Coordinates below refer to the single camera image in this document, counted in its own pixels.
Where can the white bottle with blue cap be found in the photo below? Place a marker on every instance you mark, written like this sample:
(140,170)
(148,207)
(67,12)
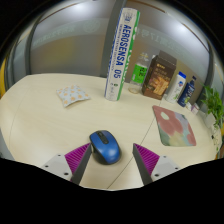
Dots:
(176,88)

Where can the blue and black computer mouse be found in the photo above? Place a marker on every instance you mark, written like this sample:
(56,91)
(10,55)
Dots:
(106,148)

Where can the clear bottle with green label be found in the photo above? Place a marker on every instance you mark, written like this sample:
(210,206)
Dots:
(138,73)

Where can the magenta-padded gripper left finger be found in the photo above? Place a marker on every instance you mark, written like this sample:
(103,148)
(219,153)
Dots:
(75,160)

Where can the brown carton box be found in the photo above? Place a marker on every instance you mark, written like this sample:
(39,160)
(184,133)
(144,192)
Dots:
(158,76)

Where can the dark blue pump bottle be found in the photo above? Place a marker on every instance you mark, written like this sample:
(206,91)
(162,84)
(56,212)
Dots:
(187,93)

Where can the pink green floral mouse pad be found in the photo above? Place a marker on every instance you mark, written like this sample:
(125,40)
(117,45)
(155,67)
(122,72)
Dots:
(175,128)

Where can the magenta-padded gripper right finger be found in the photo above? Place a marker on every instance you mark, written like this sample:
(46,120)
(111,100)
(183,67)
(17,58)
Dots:
(148,161)

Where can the white green shuttlecock tube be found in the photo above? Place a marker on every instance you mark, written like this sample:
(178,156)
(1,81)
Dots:
(120,56)

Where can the green potted plant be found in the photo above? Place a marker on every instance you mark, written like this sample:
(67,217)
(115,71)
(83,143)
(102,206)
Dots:
(213,105)

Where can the small patterned fabric pillow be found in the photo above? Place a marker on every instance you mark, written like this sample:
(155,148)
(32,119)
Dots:
(72,95)

